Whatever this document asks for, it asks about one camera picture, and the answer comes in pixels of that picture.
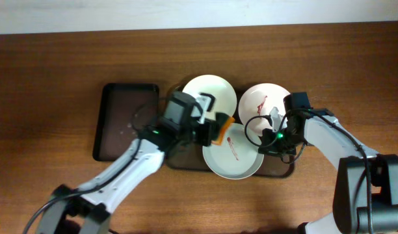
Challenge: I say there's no green and orange sponge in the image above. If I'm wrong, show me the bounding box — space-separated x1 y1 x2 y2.
211 112 235 146

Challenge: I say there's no white plate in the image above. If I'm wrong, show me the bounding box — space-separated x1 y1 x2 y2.
238 83 290 125
182 75 237 120

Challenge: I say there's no pale green plate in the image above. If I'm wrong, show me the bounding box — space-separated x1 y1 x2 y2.
202 123 264 180

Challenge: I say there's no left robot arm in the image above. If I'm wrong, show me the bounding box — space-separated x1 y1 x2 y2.
35 118 224 233

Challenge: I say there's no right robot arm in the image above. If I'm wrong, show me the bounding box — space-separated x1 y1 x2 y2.
259 108 398 233

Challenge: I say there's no large brown tray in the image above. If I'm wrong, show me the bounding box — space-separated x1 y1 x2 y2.
164 84 295 179

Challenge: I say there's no small black tray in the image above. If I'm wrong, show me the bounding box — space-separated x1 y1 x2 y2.
92 83 159 161

